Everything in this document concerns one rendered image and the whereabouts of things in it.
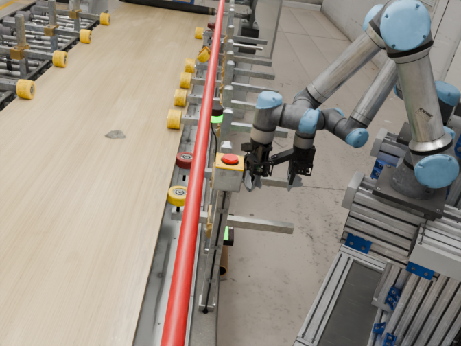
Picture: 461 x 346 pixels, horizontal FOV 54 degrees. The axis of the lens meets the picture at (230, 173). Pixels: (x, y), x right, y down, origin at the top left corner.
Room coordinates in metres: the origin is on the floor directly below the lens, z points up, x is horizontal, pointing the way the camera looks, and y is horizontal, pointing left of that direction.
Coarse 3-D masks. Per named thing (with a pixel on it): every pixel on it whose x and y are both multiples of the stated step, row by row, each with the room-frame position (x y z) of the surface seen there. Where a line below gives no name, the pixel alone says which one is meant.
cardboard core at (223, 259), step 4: (224, 248) 2.01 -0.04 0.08; (224, 252) 1.97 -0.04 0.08; (224, 256) 1.94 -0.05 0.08; (220, 260) 1.89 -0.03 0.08; (224, 260) 1.90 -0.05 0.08; (220, 264) 1.86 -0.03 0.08; (224, 264) 1.87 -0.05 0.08; (220, 268) 1.91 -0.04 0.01; (224, 268) 1.90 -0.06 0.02; (220, 272) 1.88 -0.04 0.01; (224, 272) 1.87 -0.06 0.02
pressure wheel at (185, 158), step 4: (180, 152) 1.54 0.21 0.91; (184, 152) 1.55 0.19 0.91; (188, 152) 1.55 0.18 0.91; (176, 156) 1.51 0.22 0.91; (180, 156) 1.52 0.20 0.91; (184, 156) 1.52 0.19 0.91; (188, 156) 1.52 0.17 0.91; (192, 156) 1.53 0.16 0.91; (176, 160) 1.50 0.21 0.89; (180, 160) 1.49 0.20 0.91; (184, 160) 1.49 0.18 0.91; (188, 160) 1.49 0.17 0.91; (176, 164) 1.50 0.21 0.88; (180, 164) 1.48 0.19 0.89; (184, 164) 1.48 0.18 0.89; (188, 164) 1.48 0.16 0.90; (184, 168) 1.48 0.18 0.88; (188, 168) 1.49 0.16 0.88; (184, 176) 1.52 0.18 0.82; (184, 180) 1.52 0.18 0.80
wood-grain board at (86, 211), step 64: (128, 64) 2.47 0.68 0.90; (0, 128) 1.50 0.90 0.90; (64, 128) 1.59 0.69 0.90; (128, 128) 1.68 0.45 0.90; (0, 192) 1.11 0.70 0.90; (64, 192) 1.17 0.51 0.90; (128, 192) 1.23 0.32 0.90; (0, 256) 0.85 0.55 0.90; (64, 256) 0.89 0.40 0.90; (128, 256) 0.93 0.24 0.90; (0, 320) 0.66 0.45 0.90; (64, 320) 0.69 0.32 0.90; (128, 320) 0.72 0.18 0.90
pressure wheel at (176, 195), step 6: (174, 186) 1.30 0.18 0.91; (180, 186) 1.31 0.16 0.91; (168, 192) 1.26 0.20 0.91; (174, 192) 1.27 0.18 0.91; (180, 192) 1.27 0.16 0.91; (186, 192) 1.28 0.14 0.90; (168, 198) 1.25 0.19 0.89; (174, 198) 1.23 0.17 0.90; (180, 198) 1.23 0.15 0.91; (174, 204) 1.23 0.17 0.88; (180, 204) 1.23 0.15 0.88
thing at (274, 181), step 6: (180, 168) 1.50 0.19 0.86; (210, 168) 1.54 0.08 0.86; (186, 174) 1.51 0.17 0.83; (204, 174) 1.51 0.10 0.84; (210, 174) 1.51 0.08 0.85; (264, 180) 1.53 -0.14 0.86; (270, 180) 1.53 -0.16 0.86; (276, 180) 1.54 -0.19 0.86; (282, 180) 1.54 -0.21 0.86; (276, 186) 1.53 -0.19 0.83; (282, 186) 1.54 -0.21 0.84
